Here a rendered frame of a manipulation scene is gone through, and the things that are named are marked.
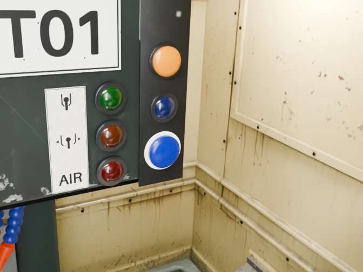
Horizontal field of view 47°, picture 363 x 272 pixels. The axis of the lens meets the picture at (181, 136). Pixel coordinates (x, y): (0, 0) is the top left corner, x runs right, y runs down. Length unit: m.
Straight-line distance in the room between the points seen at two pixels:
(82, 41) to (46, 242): 0.93
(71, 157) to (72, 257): 1.38
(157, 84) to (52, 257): 0.93
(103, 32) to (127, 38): 0.02
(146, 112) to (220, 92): 1.19
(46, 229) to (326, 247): 0.77
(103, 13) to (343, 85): 0.87
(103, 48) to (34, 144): 0.09
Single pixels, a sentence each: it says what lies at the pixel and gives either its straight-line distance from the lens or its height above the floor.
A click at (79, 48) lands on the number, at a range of 0.32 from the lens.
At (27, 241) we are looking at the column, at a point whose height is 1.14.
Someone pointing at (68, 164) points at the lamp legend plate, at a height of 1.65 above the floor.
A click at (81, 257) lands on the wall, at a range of 1.73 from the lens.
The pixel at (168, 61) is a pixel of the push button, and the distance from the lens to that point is 0.34.
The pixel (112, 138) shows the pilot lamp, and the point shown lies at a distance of 0.34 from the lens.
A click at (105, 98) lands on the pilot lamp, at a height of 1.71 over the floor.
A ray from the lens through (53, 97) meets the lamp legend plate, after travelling 0.32.
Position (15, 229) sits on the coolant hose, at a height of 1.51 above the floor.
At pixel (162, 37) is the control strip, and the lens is 0.35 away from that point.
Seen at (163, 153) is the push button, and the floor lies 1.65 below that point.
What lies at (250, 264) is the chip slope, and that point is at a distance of 1.58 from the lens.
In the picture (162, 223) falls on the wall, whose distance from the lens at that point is 1.80.
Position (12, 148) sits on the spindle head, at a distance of 0.33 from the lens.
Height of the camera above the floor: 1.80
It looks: 20 degrees down
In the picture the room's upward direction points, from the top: 3 degrees clockwise
